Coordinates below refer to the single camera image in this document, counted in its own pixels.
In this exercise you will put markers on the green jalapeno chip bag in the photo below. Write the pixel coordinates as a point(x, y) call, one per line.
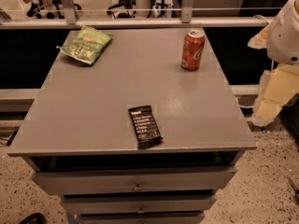
point(87, 45)

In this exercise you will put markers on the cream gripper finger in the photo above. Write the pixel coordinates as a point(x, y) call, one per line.
point(276, 89)
point(259, 41)

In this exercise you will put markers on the red coke can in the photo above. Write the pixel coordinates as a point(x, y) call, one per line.
point(193, 46)

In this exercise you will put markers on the middle grey drawer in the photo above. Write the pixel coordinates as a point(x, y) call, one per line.
point(139, 204)

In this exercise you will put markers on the bottom grey drawer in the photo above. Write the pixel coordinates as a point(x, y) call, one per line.
point(152, 218)

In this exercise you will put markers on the black snack bar wrapper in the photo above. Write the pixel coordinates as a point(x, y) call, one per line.
point(145, 126)

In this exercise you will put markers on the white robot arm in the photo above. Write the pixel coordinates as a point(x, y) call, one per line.
point(280, 38)

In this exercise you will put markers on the black shoe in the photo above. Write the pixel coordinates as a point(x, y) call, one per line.
point(35, 218)

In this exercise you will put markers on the grey drawer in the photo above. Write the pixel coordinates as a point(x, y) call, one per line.
point(152, 218)
point(135, 181)
point(139, 204)

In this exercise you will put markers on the black office chair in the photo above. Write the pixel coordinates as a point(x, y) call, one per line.
point(127, 10)

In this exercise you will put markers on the grey drawer cabinet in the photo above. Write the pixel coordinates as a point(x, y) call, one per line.
point(135, 138)

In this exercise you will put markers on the metal railing frame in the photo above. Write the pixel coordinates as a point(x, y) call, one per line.
point(185, 20)

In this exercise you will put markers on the top grey drawer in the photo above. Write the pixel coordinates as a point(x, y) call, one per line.
point(135, 181)

